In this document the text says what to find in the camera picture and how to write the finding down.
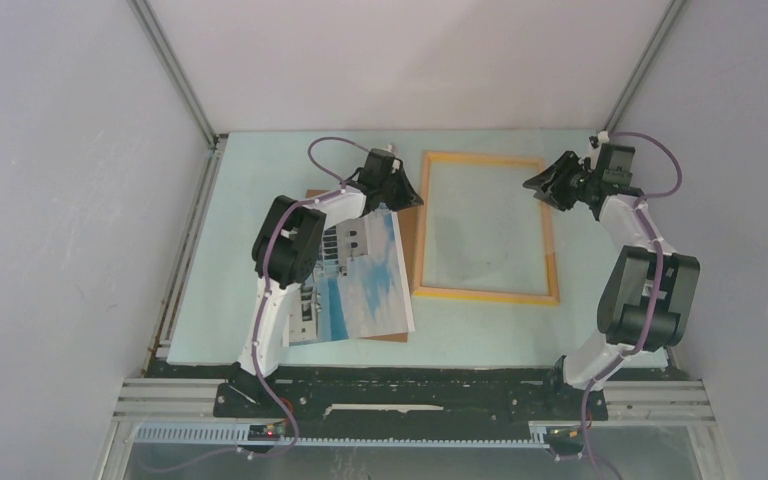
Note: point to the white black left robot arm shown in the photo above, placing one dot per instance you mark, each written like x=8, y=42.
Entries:
x=286, y=249

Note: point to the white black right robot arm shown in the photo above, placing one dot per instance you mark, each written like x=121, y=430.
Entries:
x=646, y=302

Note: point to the left aluminium corner post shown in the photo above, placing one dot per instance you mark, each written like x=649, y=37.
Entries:
x=159, y=41

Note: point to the right aluminium corner post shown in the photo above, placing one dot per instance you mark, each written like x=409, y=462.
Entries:
x=665, y=26

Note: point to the small circuit board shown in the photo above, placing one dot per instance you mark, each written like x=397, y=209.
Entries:
x=265, y=433

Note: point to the building and sky photo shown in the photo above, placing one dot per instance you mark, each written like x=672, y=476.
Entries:
x=357, y=285

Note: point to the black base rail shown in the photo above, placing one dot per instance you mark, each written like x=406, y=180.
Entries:
x=414, y=404

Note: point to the aluminium corner post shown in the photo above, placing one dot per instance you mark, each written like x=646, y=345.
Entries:
x=159, y=41
x=665, y=26

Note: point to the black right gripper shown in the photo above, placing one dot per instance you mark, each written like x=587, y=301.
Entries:
x=566, y=164

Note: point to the brown cardboard backing board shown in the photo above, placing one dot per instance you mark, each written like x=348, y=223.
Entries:
x=407, y=232

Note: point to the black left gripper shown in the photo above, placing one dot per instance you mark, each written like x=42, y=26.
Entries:
x=408, y=197

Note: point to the yellow wooden picture frame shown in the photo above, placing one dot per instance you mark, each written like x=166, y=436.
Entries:
x=480, y=235

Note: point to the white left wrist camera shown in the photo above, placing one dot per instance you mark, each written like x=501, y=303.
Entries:
x=392, y=149

